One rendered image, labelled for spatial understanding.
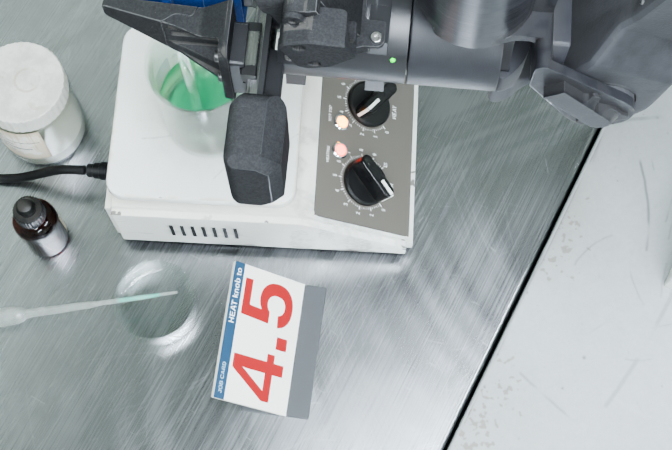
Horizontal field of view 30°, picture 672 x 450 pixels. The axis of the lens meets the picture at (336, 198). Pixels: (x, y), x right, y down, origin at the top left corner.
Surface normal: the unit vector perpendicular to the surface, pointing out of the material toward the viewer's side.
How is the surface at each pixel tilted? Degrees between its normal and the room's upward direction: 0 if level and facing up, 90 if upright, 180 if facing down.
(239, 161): 45
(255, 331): 40
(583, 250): 0
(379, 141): 30
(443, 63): 63
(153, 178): 0
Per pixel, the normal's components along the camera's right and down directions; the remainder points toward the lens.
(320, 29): 0.09, -0.27
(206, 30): -0.70, -0.29
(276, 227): -0.05, 0.94
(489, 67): -0.07, 0.69
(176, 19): -0.18, -0.33
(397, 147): 0.50, -0.26
